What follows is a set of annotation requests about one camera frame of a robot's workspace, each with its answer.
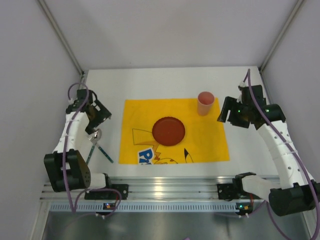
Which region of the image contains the spoon with green handle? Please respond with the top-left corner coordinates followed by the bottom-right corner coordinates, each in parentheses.
top-left (86, 128), bottom-right (102, 165)

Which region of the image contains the fork with green handle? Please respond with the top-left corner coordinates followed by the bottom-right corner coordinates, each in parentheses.
top-left (95, 143), bottom-right (114, 164)

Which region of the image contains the pink plastic cup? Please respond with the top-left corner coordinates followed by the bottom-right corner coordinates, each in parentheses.
top-left (197, 91), bottom-right (215, 116)

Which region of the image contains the yellow printed cloth placemat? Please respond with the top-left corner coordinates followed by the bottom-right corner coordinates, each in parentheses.
top-left (119, 98), bottom-right (230, 165)

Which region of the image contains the red round plate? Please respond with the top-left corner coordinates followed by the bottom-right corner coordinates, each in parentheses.
top-left (151, 116), bottom-right (186, 147)

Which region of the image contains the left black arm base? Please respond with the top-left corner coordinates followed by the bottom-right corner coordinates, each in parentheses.
top-left (84, 184), bottom-right (129, 200)

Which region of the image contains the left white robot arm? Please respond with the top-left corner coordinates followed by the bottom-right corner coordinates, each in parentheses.
top-left (44, 89), bottom-right (112, 192)

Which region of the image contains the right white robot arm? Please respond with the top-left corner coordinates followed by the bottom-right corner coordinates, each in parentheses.
top-left (217, 84), bottom-right (320, 217)

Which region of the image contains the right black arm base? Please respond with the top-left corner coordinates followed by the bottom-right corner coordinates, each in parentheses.
top-left (217, 172), bottom-right (256, 202)

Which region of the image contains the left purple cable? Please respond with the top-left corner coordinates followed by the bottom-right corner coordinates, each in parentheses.
top-left (62, 82), bottom-right (123, 221)

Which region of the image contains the purple cable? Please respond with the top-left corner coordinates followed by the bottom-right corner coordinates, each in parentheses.
top-left (62, 82), bottom-right (123, 221)
top-left (244, 68), bottom-right (320, 240)

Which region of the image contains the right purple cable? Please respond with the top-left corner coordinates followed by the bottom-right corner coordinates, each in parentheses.
top-left (244, 68), bottom-right (320, 240)

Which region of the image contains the aluminium mounting rail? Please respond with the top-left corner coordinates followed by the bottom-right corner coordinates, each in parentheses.
top-left (39, 176), bottom-right (312, 201)

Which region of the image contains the perforated grey cable duct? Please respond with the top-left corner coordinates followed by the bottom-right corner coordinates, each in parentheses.
top-left (49, 201), bottom-right (253, 213)

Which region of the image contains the left aluminium corner post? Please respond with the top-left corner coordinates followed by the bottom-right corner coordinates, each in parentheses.
top-left (36, 0), bottom-right (84, 76)

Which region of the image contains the aluminium corner post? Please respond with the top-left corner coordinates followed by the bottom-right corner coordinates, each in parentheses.
top-left (258, 0), bottom-right (307, 74)
top-left (36, 0), bottom-right (84, 76)

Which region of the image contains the right aluminium corner post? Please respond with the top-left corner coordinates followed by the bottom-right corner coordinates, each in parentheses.
top-left (258, 0), bottom-right (307, 74)

